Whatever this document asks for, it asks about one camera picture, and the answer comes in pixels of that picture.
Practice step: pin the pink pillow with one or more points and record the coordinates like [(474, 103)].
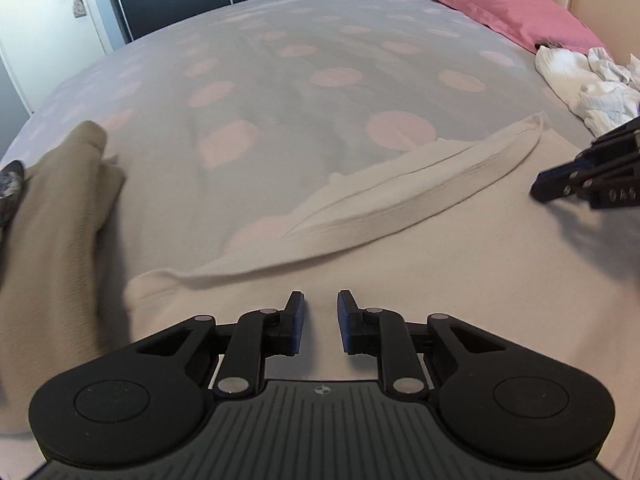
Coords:
[(500, 5)]

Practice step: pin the dark patterned cloth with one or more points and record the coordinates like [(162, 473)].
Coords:
[(9, 195)]

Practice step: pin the cream garment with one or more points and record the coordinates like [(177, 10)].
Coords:
[(450, 260)]

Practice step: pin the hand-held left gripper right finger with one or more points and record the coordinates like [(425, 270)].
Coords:
[(343, 321)]

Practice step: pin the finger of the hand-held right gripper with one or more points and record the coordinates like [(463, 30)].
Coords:
[(552, 185), (617, 137)]

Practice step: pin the tan folded garment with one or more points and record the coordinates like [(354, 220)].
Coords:
[(55, 240)]

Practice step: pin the white fluffy garment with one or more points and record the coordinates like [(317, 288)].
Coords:
[(562, 72)]

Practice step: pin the white crumpled garment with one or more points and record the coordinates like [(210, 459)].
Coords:
[(607, 97)]

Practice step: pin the white door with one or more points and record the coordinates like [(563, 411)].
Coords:
[(45, 25)]

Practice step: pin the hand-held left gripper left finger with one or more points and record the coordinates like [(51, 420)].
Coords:
[(298, 321)]

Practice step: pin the grey pink-dotted bedspread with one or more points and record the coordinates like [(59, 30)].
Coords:
[(300, 125)]

